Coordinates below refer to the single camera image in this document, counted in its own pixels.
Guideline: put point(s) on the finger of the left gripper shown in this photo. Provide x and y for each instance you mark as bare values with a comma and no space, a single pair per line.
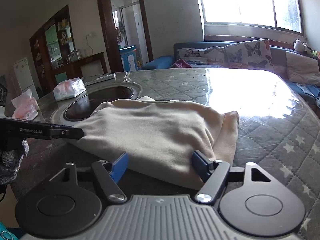
71,133

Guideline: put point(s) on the teal quilted jacket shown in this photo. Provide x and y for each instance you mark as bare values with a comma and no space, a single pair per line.
5,234

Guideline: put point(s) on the cream beige garment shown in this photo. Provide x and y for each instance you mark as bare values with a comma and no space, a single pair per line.
160,136

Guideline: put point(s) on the pink plastic bag pack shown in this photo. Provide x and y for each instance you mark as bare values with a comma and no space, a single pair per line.
26,106

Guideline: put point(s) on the dark wooden door frame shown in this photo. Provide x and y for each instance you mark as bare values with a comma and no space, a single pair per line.
109,34

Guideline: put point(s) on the grey remote control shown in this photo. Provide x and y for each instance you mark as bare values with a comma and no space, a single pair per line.
99,79

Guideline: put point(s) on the butterfly print cushion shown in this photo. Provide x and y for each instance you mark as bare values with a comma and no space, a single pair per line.
254,54
206,56

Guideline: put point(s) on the black round induction cooktop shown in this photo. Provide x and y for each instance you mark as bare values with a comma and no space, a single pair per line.
82,108

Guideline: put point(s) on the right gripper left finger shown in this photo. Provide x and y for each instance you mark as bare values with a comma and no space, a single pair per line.
108,175

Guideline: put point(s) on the white refrigerator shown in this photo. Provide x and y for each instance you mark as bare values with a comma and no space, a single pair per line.
24,78

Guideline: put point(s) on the light blue cabinet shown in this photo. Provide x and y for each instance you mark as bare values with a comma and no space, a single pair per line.
128,58

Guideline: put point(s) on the right butterfly print cushion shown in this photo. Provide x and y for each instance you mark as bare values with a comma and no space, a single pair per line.
254,54

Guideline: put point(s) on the left butterfly print cushion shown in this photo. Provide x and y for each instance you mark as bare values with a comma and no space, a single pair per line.
206,56

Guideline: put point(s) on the magenta cloth on sofa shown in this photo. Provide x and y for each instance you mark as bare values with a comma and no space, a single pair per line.
180,63

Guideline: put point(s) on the panda plush toy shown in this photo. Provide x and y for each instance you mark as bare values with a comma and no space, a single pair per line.
301,47

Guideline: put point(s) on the dark wooden display cabinet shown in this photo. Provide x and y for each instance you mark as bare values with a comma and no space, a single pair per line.
50,47

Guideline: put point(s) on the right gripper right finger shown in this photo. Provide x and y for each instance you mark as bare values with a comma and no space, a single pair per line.
213,174

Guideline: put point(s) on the blue corner sofa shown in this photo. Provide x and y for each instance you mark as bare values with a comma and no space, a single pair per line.
310,93

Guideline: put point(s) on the grey gloved left hand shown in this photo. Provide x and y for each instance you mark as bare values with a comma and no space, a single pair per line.
11,160

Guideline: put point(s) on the grey plain cushion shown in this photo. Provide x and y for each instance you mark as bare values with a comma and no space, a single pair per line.
302,69

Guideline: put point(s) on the dark wooden side counter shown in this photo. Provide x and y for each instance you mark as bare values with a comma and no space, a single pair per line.
87,66

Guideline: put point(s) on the pink white tissue pack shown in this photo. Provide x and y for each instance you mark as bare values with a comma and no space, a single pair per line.
69,89

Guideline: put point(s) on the window with metal frame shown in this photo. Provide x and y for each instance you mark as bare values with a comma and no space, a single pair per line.
283,15

